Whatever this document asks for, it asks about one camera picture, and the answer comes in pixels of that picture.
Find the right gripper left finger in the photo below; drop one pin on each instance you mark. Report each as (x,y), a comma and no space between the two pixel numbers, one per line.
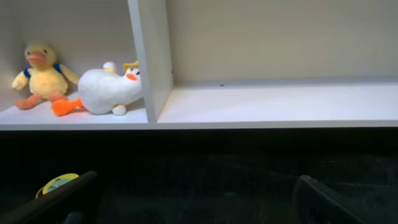
(59,202)

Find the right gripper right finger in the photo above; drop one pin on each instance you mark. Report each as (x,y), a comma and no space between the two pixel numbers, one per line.
(320,205)

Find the yellow rattle drum toy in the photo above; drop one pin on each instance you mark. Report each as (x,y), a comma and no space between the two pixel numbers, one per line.
(57,182)

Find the white shelf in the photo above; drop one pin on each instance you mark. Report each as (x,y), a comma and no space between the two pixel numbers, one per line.
(273,105)

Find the white plush duck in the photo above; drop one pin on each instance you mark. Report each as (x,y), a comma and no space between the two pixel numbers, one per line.
(105,91)

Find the yellow plush duck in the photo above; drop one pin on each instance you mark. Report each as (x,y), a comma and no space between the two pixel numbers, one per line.
(46,82)

